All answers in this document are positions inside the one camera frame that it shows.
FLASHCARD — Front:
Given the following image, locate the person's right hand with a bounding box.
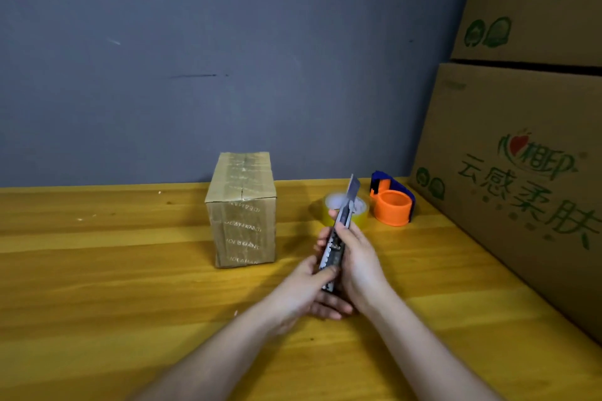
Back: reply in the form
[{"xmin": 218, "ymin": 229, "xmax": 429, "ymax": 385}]
[{"xmin": 328, "ymin": 209, "xmax": 389, "ymax": 313}]

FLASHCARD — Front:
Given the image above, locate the person's left hand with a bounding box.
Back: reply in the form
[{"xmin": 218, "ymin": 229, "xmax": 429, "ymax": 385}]
[{"xmin": 264, "ymin": 239, "xmax": 354, "ymax": 336}]

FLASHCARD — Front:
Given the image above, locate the grey utility knife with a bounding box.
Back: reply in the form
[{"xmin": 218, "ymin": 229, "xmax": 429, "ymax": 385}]
[{"xmin": 319, "ymin": 174, "xmax": 361, "ymax": 294}]

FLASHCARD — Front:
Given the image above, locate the person's right forearm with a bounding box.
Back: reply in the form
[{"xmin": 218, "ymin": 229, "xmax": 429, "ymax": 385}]
[{"xmin": 363, "ymin": 287, "xmax": 506, "ymax": 401}]

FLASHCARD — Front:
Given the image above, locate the person's left forearm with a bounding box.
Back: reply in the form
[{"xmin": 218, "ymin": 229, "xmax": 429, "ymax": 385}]
[{"xmin": 128, "ymin": 300, "xmax": 288, "ymax": 401}]

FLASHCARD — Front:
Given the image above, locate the yellow tape roll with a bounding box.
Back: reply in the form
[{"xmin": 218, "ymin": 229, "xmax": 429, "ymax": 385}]
[{"xmin": 323, "ymin": 192, "xmax": 371, "ymax": 230}]

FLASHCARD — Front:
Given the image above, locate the orange and blue tape dispenser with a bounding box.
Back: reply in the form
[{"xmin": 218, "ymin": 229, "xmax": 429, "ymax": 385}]
[{"xmin": 369, "ymin": 171, "xmax": 416, "ymax": 227}]

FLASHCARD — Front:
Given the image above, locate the small taped cardboard box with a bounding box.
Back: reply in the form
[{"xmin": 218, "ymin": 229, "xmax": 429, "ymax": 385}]
[{"xmin": 204, "ymin": 152, "xmax": 277, "ymax": 269}]

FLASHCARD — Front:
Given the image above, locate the large printed cardboard box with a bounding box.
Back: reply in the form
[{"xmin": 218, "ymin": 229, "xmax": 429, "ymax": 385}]
[
  {"xmin": 407, "ymin": 62, "xmax": 602, "ymax": 346},
  {"xmin": 451, "ymin": 0, "xmax": 602, "ymax": 68}
]

